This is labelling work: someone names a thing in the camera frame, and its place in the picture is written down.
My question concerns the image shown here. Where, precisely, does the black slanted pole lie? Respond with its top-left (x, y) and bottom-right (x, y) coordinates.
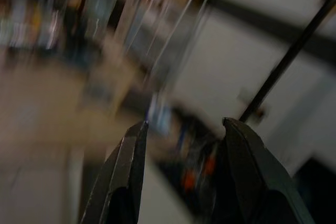
top-left (240, 0), bottom-right (336, 122)

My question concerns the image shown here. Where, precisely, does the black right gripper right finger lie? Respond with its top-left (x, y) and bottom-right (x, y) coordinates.
top-left (212, 117), bottom-right (316, 224)

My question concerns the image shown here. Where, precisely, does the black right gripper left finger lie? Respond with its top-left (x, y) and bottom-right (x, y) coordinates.
top-left (80, 121), bottom-right (150, 224)

